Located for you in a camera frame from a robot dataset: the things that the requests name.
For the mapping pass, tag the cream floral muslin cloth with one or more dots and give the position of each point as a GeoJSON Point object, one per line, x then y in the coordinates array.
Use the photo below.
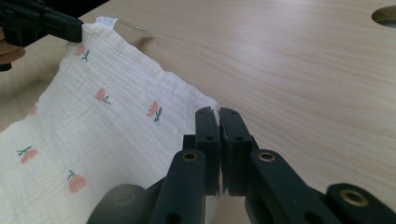
{"type": "Point", "coordinates": [93, 133]}

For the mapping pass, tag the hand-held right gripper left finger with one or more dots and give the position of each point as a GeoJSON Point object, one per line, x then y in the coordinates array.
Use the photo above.
{"type": "Point", "coordinates": [209, 149]}

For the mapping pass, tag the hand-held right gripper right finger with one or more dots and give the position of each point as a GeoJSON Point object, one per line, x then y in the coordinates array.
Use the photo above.
{"type": "Point", "coordinates": [235, 155]}

